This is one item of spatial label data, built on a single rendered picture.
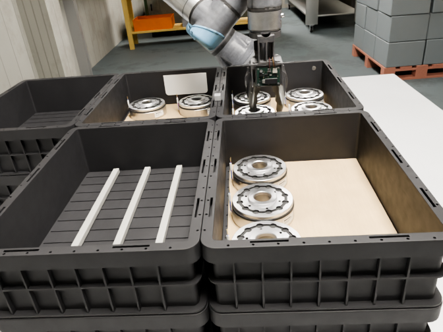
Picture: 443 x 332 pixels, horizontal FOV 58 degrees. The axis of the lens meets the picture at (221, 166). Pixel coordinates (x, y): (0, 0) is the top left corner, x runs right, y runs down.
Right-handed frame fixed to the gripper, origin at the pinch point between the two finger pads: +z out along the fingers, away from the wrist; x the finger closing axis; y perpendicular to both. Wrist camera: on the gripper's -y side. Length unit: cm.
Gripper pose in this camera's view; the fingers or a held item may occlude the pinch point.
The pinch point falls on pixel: (266, 110)
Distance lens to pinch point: 102.9
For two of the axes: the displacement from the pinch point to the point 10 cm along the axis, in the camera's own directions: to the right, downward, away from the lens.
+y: -0.5, 4.8, -8.7
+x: 10.0, -0.4, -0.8
